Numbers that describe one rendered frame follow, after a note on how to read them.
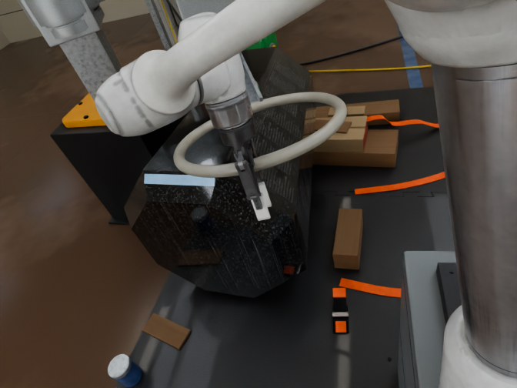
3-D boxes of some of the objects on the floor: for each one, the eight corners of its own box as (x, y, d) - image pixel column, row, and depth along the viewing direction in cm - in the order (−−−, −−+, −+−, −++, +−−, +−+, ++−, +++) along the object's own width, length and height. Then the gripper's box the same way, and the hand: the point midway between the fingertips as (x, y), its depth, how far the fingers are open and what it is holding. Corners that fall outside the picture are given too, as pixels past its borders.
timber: (358, 270, 180) (358, 255, 172) (334, 268, 184) (331, 254, 176) (363, 223, 200) (362, 209, 192) (341, 222, 204) (338, 208, 196)
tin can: (145, 365, 172) (131, 354, 163) (138, 388, 165) (123, 378, 156) (126, 364, 175) (112, 353, 166) (118, 387, 168) (103, 376, 159)
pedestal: (109, 224, 254) (41, 138, 204) (151, 161, 297) (103, 78, 247) (192, 229, 231) (138, 133, 181) (225, 160, 274) (188, 68, 224)
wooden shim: (142, 331, 185) (141, 329, 184) (155, 313, 191) (153, 312, 190) (179, 350, 173) (178, 349, 172) (191, 331, 179) (190, 329, 178)
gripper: (246, 133, 69) (278, 232, 80) (255, 105, 84) (281, 191, 95) (209, 142, 70) (246, 238, 82) (224, 112, 85) (253, 196, 96)
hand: (261, 202), depth 87 cm, fingers closed on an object, 4 cm apart
